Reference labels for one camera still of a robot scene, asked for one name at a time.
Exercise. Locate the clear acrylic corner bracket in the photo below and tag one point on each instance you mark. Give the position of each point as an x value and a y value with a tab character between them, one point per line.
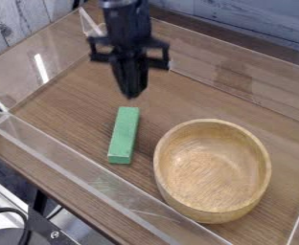
91	28

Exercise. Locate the green rectangular block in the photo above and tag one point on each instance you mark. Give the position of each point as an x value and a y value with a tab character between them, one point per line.
121	144

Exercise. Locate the clear acrylic tray wall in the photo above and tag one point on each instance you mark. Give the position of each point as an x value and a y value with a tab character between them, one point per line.
58	100

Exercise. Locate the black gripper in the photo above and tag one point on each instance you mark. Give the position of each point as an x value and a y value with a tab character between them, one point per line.
128	42

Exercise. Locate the black metal table leg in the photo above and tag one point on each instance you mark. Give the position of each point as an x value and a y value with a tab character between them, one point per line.
40	202

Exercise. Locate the brown wooden bowl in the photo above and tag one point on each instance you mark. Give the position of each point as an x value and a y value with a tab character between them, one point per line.
212	170

